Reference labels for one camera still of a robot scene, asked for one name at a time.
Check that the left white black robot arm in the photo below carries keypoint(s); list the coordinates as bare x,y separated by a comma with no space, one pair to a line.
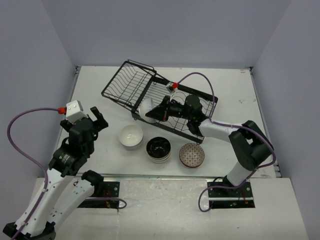
44,215

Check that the tan bowl with leaf motif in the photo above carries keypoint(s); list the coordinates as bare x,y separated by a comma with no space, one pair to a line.
159,161

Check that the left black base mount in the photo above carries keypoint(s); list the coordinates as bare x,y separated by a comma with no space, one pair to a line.
109,189

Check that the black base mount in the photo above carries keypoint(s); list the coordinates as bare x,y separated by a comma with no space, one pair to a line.
220,198
109,189

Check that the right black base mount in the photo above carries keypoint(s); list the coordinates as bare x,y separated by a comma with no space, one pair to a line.
220,198

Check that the plain tan bowl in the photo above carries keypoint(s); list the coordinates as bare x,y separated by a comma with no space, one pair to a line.
160,158

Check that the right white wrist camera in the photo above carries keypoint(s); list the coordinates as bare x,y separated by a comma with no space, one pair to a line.
171,87

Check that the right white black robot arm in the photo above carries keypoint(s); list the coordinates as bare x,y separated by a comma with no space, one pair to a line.
249,144

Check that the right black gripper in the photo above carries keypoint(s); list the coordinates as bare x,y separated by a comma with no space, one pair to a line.
161,113

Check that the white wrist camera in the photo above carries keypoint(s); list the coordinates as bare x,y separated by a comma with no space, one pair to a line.
74,111
171,87

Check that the black wire dish rack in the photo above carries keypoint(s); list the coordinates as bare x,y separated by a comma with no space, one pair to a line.
134,82

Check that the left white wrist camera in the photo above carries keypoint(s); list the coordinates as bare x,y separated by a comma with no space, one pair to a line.
74,111

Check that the red patterned bowl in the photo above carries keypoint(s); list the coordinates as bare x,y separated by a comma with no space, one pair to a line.
191,155

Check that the white bowl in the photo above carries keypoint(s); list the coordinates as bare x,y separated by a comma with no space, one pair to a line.
131,136
132,148
146,106

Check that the black glazed tan bowl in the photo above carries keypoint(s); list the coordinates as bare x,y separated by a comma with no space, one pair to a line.
158,147

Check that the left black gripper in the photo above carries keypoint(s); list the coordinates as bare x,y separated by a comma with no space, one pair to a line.
100,123

